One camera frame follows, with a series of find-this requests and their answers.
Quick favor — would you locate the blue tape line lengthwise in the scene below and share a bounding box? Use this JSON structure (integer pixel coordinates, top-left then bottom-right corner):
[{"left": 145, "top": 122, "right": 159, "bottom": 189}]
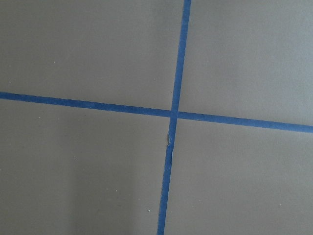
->
[{"left": 156, "top": 0, "right": 192, "bottom": 235}]

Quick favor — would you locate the blue tape line across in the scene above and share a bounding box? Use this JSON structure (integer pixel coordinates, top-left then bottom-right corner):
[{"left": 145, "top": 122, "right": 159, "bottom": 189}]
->
[{"left": 0, "top": 92, "right": 313, "bottom": 133}]

